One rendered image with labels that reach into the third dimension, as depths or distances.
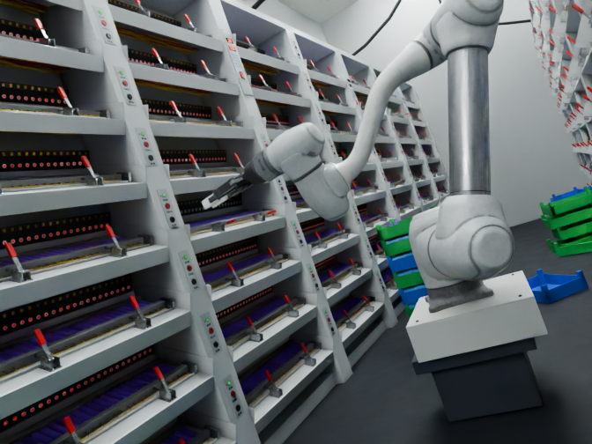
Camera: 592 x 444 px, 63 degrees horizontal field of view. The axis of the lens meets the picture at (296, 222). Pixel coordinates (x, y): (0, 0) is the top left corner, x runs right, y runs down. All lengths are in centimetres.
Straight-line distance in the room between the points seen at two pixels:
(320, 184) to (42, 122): 72
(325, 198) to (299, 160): 13
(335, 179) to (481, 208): 40
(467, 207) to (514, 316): 30
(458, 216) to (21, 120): 107
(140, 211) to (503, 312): 104
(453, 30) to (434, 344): 81
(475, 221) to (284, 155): 53
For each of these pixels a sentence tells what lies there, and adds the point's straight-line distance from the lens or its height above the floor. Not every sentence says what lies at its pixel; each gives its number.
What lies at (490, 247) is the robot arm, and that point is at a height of 46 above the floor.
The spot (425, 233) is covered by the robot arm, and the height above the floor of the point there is 52.
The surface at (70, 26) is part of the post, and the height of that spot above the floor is 147.
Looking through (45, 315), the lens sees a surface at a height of 66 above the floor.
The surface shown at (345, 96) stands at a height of 143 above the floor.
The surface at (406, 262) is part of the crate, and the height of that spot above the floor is 35.
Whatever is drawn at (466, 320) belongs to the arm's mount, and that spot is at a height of 28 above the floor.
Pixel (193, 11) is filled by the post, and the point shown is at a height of 171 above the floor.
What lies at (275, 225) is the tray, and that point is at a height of 71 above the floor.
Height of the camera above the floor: 63
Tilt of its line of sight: 2 degrees up
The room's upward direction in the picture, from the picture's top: 20 degrees counter-clockwise
